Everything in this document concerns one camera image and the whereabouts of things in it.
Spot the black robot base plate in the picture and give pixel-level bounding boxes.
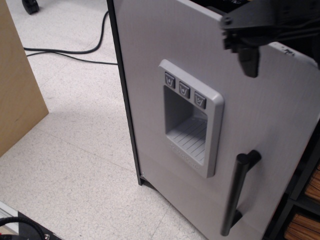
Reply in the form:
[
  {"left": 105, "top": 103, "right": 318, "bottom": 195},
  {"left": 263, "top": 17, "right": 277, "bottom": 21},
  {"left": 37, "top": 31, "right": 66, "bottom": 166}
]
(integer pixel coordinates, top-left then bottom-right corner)
[{"left": 18, "top": 222, "right": 62, "bottom": 240}]

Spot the woven basket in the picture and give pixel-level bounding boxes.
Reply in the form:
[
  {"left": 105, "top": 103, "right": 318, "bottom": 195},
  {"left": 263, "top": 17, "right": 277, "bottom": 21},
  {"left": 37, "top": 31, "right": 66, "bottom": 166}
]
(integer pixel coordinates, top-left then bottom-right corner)
[
  {"left": 304, "top": 164, "right": 320, "bottom": 204},
  {"left": 284, "top": 213, "right": 320, "bottom": 240}
]

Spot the black door handle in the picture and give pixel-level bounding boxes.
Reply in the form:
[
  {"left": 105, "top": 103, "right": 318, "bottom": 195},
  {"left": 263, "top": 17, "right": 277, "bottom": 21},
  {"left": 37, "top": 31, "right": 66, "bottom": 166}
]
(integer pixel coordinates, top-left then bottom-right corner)
[{"left": 220, "top": 150, "right": 262, "bottom": 237}]

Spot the woven basket upper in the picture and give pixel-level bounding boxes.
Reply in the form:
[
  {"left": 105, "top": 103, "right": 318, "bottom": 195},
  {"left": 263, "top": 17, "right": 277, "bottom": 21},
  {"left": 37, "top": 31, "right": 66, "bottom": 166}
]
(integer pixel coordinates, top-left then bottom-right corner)
[{"left": 304, "top": 164, "right": 320, "bottom": 204}]

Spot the black caster wheel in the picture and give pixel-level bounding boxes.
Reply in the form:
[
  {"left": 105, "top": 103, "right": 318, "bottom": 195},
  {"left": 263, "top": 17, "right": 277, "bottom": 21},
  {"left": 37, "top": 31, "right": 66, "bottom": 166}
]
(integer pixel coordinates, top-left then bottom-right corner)
[{"left": 21, "top": 0, "right": 40, "bottom": 15}]

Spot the grey toy fridge door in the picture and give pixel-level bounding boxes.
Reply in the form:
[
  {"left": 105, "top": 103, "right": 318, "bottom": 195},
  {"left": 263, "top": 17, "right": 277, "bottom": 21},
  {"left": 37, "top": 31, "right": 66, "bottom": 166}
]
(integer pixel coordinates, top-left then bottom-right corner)
[{"left": 112, "top": 0, "right": 320, "bottom": 240}]

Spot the light wooden panel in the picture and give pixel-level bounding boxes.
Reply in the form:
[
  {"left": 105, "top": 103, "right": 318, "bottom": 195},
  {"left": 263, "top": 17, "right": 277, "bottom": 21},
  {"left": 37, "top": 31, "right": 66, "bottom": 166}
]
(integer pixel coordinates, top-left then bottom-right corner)
[{"left": 0, "top": 0, "right": 49, "bottom": 155}]

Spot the woven basket lower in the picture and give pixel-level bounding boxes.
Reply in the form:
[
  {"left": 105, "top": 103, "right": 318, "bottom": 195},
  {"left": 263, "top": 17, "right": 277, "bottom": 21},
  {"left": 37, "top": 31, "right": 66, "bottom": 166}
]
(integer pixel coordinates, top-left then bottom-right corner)
[{"left": 284, "top": 213, "right": 320, "bottom": 240}]

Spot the black floor cable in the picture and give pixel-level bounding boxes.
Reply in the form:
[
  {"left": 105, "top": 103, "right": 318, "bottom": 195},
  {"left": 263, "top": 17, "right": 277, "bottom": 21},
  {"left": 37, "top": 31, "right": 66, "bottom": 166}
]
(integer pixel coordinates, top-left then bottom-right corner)
[{"left": 24, "top": 11, "right": 118, "bottom": 66}]

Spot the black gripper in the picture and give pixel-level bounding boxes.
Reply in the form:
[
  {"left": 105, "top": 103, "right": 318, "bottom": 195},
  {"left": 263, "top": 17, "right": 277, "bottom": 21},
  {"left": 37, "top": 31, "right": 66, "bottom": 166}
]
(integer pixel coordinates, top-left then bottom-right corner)
[{"left": 220, "top": 0, "right": 320, "bottom": 78}]

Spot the black braided cable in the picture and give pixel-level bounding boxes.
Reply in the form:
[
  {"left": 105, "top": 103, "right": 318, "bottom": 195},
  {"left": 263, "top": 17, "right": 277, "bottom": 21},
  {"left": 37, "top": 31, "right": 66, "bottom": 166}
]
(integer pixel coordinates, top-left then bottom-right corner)
[{"left": 0, "top": 216, "right": 43, "bottom": 240}]

